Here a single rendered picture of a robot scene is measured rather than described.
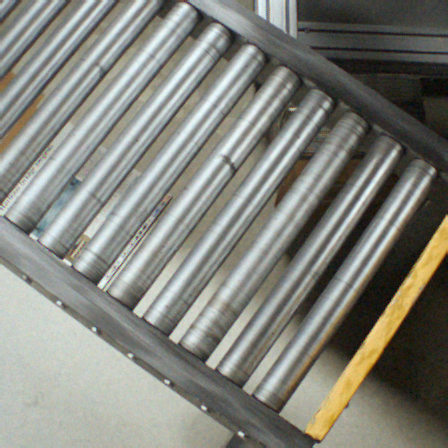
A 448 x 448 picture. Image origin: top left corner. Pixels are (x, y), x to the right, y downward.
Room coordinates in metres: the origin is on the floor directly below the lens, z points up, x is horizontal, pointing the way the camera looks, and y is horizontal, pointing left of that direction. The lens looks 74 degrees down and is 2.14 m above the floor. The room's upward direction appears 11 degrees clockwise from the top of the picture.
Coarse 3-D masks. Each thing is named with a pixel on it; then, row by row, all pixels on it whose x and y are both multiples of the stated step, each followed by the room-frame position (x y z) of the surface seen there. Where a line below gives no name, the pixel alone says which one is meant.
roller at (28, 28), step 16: (32, 0) 0.69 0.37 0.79; (48, 0) 0.69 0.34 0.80; (64, 0) 0.70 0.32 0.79; (32, 16) 0.66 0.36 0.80; (48, 16) 0.67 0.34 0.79; (16, 32) 0.62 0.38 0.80; (32, 32) 0.63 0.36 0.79; (0, 48) 0.59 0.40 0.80; (16, 48) 0.60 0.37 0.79; (0, 64) 0.57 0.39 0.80; (16, 64) 0.58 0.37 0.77; (0, 80) 0.55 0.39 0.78
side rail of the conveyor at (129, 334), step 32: (0, 224) 0.31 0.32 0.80; (0, 256) 0.27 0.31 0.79; (32, 256) 0.28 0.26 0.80; (64, 288) 0.24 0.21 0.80; (96, 288) 0.25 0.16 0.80; (96, 320) 0.20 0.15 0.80; (128, 320) 0.21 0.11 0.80; (128, 352) 0.17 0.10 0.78; (160, 352) 0.17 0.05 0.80; (192, 384) 0.14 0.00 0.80; (224, 384) 0.15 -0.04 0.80; (224, 416) 0.10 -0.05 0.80; (256, 416) 0.11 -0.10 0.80
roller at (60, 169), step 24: (168, 24) 0.68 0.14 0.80; (192, 24) 0.70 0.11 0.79; (144, 48) 0.64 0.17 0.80; (168, 48) 0.64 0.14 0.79; (120, 72) 0.59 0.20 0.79; (144, 72) 0.60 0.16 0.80; (120, 96) 0.55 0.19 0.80; (96, 120) 0.50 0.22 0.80; (72, 144) 0.46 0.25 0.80; (96, 144) 0.47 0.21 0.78; (48, 168) 0.41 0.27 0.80; (72, 168) 0.42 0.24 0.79; (24, 192) 0.37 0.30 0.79; (48, 192) 0.38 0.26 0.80; (24, 216) 0.33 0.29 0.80
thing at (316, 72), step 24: (192, 0) 0.73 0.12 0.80; (216, 0) 0.74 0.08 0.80; (240, 24) 0.71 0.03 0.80; (264, 24) 0.71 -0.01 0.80; (264, 48) 0.67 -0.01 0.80; (288, 48) 0.68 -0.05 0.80; (264, 72) 0.66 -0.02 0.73; (312, 72) 0.65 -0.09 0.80; (336, 72) 0.65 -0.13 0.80; (336, 96) 0.61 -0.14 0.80; (360, 96) 0.62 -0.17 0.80; (336, 120) 0.60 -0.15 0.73; (384, 120) 0.59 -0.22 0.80; (408, 120) 0.60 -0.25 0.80; (408, 144) 0.56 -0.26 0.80; (432, 144) 0.57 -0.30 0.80; (432, 192) 0.52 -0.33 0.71
